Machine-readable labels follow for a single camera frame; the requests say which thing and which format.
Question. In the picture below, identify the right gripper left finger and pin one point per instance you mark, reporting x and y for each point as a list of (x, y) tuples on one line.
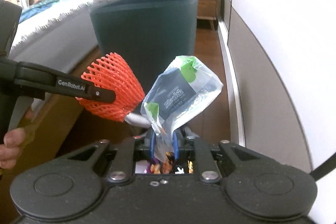
[(122, 168)]

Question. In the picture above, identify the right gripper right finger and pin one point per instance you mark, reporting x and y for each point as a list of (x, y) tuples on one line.
[(196, 150)]

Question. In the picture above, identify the clear printed plastic bag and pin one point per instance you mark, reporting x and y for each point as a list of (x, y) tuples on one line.
[(180, 93)]

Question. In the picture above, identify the orange foam fruit net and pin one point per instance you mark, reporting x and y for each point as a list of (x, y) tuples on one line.
[(112, 72)]

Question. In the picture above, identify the dark teal trash bin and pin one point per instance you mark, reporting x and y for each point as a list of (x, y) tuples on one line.
[(148, 34)]

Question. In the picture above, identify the person's left hand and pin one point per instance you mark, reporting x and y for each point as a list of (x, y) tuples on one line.
[(10, 149)]

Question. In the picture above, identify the white crumpled paper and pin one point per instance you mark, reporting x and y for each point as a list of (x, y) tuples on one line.
[(137, 120)]

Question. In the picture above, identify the bed with grey mattress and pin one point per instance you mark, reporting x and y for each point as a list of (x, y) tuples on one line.
[(63, 46)]

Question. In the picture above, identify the white sliding wardrobe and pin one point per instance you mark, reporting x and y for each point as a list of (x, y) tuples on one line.
[(283, 57)]

